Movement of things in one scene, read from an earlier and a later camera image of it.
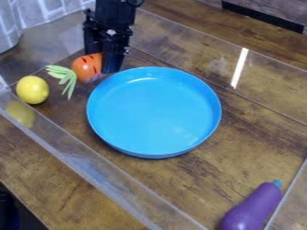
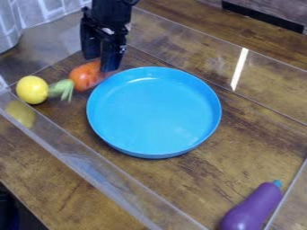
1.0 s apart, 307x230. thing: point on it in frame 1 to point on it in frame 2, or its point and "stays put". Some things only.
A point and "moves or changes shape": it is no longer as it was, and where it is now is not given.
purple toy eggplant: (252, 215) stays put
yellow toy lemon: (32, 89) stays put
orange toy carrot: (85, 69) moves or changes shape
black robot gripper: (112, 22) stays put
